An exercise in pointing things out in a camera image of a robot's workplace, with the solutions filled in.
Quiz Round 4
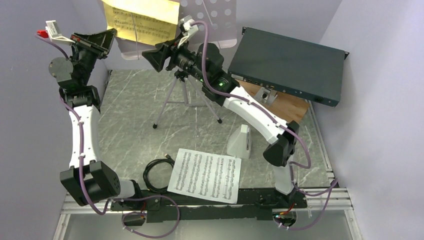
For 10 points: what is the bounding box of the white sheet music page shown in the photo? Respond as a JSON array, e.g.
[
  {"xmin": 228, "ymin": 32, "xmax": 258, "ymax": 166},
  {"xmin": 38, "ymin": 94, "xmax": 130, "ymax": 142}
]
[{"xmin": 167, "ymin": 148, "xmax": 242, "ymax": 204}]

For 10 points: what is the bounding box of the yellow sheet music book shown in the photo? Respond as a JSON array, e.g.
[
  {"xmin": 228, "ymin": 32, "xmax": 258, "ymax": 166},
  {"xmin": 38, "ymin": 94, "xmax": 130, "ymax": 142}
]
[{"xmin": 102, "ymin": 0, "xmax": 180, "ymax": 46}]

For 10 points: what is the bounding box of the wooden base board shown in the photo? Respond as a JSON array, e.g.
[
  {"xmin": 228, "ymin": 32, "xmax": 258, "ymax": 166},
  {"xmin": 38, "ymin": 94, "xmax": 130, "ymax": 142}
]
[{"xmin": 238, "ymin": 80, "xmax": 310, "ymax": 124}]

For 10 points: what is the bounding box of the white metronome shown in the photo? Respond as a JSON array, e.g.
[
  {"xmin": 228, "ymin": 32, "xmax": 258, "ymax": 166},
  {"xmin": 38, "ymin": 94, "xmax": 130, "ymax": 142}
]
[{"xmin": 226, "ymin": 124, "xmax": 252, "ymax": 160}]

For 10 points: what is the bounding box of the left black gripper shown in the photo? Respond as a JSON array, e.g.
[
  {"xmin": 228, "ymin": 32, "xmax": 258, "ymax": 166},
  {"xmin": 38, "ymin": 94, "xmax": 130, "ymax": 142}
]
[{"xmin": 68, "ymin": 28, "xmax": 116, "ymax": 86}]

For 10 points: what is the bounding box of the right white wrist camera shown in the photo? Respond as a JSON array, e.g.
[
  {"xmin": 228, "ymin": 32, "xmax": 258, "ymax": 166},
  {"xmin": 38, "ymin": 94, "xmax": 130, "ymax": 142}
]
[{"xmin": 177, "ymin": 15, "xmax": 199, "ymax": 49}]

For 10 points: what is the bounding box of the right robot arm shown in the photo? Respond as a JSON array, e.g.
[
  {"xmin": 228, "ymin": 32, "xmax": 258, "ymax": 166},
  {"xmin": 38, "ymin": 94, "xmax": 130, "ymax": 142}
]
[{"xmin": 141, "ymin": 41, "xmax": 299, "ymax": 208}]

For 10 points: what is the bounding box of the coiled black cable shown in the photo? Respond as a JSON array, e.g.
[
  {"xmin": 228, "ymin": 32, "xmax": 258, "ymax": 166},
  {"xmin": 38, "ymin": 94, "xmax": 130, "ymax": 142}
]
[{"xmin": 143, "ymin": 153, "xmax": 176, "ymax": 194}]

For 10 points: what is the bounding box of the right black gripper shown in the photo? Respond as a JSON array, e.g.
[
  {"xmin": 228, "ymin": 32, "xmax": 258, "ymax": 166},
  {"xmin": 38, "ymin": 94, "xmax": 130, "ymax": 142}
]
[{"xmin": 142, "ymin": 32, "xmax": 209, "ymax": 84}]

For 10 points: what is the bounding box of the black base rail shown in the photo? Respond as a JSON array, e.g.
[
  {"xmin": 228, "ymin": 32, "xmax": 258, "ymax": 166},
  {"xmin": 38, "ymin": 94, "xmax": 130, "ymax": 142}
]
[{"xmin": 110, "ymin": 187, "xmax": 308, "ymax": 223}]

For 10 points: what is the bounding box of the dark green rack unit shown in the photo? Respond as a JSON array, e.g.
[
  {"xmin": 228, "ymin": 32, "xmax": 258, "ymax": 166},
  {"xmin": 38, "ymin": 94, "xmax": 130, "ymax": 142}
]
[{"xmin": 228, "ymin": 27, "xmax": 348, "ymax": 107}]

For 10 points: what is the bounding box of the metal mounting bracket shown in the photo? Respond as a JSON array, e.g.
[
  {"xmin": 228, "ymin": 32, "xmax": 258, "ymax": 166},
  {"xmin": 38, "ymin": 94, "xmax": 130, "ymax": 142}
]
[{"xmin": 253, "ymin": 87, "xmax": 278, "ymax": 106}]

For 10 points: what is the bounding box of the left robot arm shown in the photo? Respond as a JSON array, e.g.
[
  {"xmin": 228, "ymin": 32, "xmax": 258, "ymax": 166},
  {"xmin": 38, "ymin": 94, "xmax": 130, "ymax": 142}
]
[{"xmin": 48, "ymin": 28, "xmax": 144, "ymax": 210}]

